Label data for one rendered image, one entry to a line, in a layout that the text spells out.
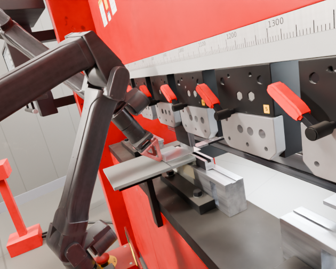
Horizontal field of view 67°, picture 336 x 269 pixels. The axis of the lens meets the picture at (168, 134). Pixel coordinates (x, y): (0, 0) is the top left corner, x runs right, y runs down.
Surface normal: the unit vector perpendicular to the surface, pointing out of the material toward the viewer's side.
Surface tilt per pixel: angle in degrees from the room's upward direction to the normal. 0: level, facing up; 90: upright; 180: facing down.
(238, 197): 90
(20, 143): 90
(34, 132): 90
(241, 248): 0
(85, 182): 99
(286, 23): 90
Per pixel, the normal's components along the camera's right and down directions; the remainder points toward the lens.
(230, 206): 0.39, 0.17
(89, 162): 0.70, 0.20
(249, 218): -0.20, -0.94
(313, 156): -0.90, 0.29
